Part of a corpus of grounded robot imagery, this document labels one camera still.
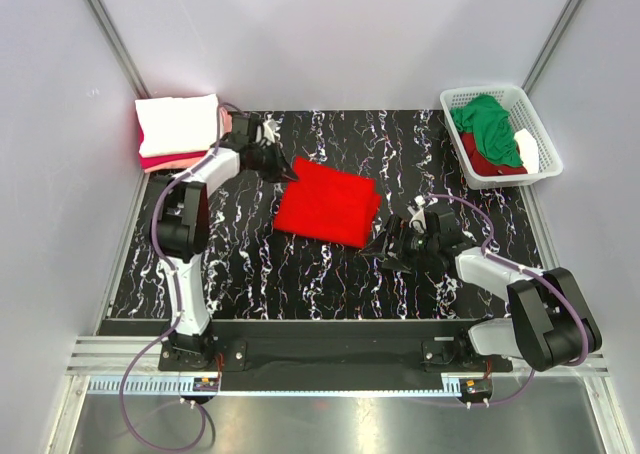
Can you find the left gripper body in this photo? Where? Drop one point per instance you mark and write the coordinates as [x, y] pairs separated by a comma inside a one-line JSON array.
[[265, 162]]

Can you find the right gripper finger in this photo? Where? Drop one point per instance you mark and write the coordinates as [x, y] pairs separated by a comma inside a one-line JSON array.
[[396, 265], [381, 246]]

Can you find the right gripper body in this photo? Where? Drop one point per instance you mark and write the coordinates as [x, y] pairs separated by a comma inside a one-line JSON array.
[[414, 246]]

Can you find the bright red t-shirt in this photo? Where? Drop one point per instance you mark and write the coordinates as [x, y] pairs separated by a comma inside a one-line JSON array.
[[328, 205]]

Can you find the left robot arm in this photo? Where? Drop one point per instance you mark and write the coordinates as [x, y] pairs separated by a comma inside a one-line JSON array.
[[179, 228]]

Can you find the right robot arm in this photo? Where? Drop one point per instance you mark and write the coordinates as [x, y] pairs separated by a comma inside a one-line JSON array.
[[550, 323]]

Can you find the dark red t-shirt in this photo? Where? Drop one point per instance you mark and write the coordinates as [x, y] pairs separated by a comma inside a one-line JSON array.
[[481, 165]]

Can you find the magenta folded t-shirt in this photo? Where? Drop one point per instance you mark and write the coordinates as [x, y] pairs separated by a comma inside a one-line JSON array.
[[170, 162]]

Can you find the white cloth in basket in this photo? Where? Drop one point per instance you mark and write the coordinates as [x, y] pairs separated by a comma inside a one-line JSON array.
[[528, 151]]

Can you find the green t-shirt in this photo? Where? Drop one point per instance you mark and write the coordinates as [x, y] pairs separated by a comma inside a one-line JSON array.
[[488, 121]]

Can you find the right small circuit board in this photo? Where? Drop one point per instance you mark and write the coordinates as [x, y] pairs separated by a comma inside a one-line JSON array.
[[478, 387]]

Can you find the small circuit board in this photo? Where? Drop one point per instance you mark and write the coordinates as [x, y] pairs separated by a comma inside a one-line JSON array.
[[478, 387], [206, 384]]

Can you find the white plastic basket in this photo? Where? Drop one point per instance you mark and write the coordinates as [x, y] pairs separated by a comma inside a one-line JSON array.
[[522, 115]]

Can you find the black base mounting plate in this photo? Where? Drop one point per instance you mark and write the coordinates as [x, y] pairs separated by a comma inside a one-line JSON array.
[[431, 345]]

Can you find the left small circuit board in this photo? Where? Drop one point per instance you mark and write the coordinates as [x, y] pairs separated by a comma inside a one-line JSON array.
[[206, 384]]

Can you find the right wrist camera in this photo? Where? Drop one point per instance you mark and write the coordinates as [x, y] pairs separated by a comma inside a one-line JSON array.
[[417, 210]]

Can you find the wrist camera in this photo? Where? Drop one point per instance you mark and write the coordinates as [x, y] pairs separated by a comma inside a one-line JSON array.
[[417, 210], [268, 134]]

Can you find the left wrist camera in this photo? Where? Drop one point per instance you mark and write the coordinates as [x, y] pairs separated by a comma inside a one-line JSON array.
[[268, 134]]

